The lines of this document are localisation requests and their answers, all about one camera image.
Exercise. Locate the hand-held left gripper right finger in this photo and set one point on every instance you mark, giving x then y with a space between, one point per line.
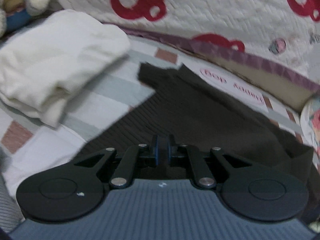
170 153

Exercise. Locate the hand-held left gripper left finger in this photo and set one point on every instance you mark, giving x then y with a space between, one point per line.
156 153

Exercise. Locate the dark brown knitted sweater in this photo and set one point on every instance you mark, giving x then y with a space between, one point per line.
200 110

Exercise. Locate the cream folded garment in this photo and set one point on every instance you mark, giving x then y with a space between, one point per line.
52 62

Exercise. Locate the floral print pillow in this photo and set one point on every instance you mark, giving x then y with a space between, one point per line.
312 127

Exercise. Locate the bear print quilt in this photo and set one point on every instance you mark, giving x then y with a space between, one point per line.
200 10

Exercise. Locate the grey ribbed cloth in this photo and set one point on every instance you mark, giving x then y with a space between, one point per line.
8 200

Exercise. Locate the plush toy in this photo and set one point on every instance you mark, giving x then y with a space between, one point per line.
30 0

